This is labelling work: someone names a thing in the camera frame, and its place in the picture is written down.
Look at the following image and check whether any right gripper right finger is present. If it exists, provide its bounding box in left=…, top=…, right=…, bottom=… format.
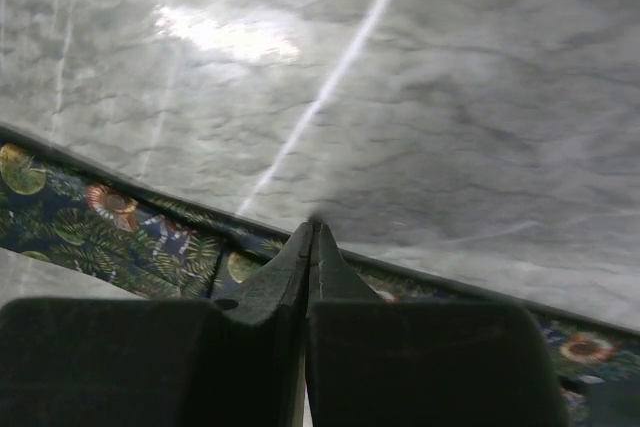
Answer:
left=306, top=222, right=570, bottom=426

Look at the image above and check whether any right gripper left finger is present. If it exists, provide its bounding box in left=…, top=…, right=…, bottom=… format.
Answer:
left=1, top=222, right=313, bottom=426

